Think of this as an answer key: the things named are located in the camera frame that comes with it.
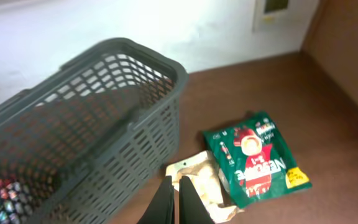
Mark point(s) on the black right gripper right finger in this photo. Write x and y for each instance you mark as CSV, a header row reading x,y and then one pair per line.
x,y
191,208

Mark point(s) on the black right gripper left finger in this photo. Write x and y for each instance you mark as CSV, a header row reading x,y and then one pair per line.
x,y
161,209

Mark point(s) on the beige paper pouch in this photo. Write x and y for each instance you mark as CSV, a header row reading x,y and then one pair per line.
x,y
203,171

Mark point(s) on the green Nescafe coffee bag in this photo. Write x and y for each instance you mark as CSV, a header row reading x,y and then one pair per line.
x,y
255,161

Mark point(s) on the grey plastic basket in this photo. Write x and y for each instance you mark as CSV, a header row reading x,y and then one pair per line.
x,y
76,147

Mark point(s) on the white wall device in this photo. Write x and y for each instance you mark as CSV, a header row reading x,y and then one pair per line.
x,y
271,14

